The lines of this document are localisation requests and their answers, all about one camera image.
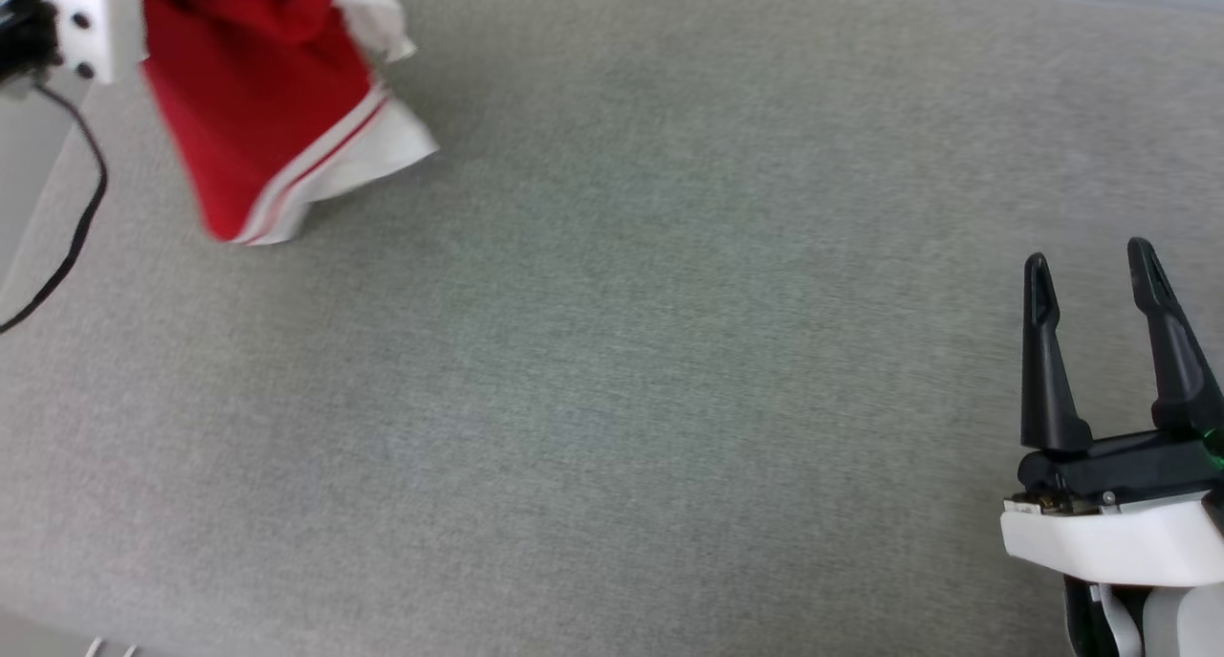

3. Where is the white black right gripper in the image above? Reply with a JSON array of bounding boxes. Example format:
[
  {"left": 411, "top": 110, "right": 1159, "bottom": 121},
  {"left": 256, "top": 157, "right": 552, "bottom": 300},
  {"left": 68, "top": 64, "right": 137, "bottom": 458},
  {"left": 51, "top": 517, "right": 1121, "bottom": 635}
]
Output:
[{"left": 1000, "top": 237, "right": 1224, "bottom": 589}]

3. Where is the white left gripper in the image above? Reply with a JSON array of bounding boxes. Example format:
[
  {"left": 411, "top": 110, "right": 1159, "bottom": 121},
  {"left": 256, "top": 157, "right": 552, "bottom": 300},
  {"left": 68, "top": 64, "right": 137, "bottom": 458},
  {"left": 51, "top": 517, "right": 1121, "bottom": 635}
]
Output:
[{"left": 36, "top": 0, "right": 144, "bottom": 86}]

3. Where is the red and white garment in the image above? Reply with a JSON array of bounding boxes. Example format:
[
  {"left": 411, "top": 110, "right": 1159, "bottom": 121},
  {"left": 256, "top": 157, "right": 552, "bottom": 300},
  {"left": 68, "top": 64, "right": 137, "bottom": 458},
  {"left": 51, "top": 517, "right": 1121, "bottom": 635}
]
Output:
[{"left": 142, "top": 0, "right": 441, "bottom": 247}]

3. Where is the grey fabric sofa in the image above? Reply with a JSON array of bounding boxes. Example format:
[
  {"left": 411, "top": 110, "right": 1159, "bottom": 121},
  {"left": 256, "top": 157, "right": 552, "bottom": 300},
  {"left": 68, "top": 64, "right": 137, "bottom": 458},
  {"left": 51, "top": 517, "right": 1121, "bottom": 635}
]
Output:
[{"left": 0, "top": 0, "right": 1224, "bottom": 657}]

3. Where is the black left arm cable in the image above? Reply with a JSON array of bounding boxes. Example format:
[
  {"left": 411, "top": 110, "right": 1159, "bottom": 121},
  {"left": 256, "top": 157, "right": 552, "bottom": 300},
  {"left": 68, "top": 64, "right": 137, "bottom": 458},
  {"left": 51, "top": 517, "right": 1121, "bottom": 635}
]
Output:
[{"left": 0, "top": 81, "right": 108, "bottom": 336}]

